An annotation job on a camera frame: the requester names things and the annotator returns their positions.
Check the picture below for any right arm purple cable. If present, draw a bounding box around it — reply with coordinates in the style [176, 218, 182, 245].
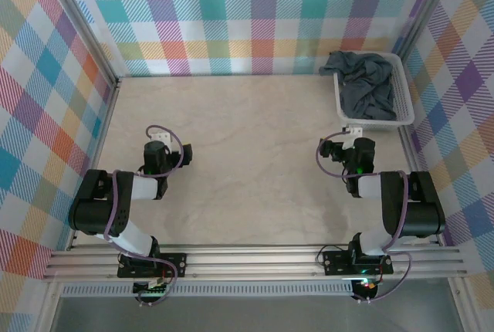
[315, 132, 413, 305]

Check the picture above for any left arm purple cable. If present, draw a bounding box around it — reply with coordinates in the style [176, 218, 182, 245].
[104, 124, 183, 307]

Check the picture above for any grey t-shirt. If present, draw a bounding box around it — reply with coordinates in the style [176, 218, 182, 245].
[318, 50, 398, 121]

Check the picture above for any grey slotted cable duct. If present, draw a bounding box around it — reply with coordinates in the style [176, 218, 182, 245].
[61, 279, 354, 297]

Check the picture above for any aluminium frame leg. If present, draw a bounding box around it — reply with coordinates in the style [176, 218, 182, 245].
[447, 276, 476, 332]
[35, 281, 65, 332]

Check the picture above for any left green circuit board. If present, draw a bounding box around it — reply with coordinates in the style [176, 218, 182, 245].
[133, 278, 171, 296]

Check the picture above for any aluminium corner post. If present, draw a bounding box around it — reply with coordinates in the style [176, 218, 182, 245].
[392, 0, 461, 61]
[46, 0, 121, 92]

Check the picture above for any left aluminium corner post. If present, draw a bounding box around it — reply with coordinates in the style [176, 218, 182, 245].
[46, 0, 121, 92]

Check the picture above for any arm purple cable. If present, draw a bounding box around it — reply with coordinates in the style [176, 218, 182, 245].
[315, 132, 413, 305]
[104, 124, 183, 307]

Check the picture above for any right circuit board with lights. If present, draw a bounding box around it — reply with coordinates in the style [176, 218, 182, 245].
[351, 277, 381, 295]

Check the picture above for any white plastic mesh basket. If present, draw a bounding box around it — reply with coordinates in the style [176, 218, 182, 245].
[332, 52, 416, 132]

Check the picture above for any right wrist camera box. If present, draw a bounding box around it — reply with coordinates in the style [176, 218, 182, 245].
[343, 126, 364, 150]

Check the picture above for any right aluminium corner post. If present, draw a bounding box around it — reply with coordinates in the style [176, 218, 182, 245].
[392, 0, 461, 61]

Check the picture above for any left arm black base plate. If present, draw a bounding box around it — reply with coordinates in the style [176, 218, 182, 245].
[117, 252, 188, 279]

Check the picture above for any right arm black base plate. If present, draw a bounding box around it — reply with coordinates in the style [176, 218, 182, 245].
[322, 249, 394, 276]

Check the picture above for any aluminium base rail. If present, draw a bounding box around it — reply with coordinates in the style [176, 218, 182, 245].
[42, 242, 470, 281]

